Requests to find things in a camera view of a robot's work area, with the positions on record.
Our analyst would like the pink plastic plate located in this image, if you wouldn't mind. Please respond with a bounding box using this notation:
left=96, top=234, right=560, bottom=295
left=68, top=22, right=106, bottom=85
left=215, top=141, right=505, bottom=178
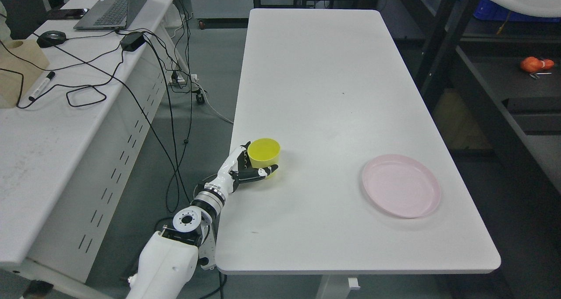
left=362, top=154, right=441, bottom=219

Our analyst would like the white table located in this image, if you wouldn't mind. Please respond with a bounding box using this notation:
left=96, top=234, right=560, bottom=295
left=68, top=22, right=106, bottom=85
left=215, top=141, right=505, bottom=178
left=216, top=8, right=501, bottom=275

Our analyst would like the yellow plastic cup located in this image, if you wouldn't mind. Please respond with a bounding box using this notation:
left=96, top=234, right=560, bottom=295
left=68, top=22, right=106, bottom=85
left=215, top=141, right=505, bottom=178
left=247, top=139, right=281, bottom=168

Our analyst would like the black office chair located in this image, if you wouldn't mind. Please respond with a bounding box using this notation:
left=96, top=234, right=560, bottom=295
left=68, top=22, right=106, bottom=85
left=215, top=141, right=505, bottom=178
left=1, top=0, right=64, bottom=39

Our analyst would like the black computer mouse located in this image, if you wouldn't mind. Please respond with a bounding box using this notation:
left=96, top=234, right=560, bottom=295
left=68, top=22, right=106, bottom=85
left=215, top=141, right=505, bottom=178
left=36, top=31, right=68, bottom=49

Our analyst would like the white side desk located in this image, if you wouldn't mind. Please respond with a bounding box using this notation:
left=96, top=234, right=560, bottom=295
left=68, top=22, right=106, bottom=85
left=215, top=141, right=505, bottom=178
left=0, top=21, right=170, bottom=299

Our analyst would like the wooden block holder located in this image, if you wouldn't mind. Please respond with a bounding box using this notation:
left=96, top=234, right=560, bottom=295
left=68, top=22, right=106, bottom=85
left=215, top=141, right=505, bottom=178
left=0, top=39, right=50, bottom=109

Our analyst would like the black white marker pen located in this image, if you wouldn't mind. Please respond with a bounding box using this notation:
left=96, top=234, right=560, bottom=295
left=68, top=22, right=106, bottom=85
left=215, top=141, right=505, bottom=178
left=28, top=71, right=56, bottom=102

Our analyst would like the black smartphone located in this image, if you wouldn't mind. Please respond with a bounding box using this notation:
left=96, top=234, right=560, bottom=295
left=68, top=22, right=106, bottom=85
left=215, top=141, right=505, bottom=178
left=46, top=8, right=89, bottom=21

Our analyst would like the orange object on shelf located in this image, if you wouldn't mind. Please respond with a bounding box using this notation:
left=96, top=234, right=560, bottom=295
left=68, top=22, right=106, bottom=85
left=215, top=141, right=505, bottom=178
left=519, top=57, right=555, bottom=73

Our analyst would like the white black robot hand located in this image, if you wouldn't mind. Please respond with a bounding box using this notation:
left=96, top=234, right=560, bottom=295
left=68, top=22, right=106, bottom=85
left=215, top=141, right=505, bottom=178
left=209, top=141, right=278, bottom=196

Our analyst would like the blue plastic bin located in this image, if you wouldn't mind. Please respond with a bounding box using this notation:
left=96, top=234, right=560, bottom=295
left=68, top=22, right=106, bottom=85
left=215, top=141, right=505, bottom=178
left=473, top=0, right=561, bottom=23

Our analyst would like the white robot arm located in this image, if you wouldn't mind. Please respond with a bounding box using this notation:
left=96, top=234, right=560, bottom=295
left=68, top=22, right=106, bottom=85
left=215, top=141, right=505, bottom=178
left=127, top=182, right=236, bottom=299

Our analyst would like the grey laptop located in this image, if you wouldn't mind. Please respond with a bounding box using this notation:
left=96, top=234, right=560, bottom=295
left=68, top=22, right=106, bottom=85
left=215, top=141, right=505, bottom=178
left=73, top=0, right=147, bottom=31

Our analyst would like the black power adapter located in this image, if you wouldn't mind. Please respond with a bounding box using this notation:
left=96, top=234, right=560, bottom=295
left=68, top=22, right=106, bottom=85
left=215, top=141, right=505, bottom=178
left=120, top=32, right=146, bottom=53

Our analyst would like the black metal shelf rack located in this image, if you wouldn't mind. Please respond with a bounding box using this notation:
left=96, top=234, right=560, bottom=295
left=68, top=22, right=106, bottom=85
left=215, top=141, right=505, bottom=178
left=400, top=0, right=560, bottom=192

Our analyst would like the black cable loop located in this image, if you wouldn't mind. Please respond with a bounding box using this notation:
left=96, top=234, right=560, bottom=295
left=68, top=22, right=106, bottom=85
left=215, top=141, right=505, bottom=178
left=17, top=49, right=128, bottom=109

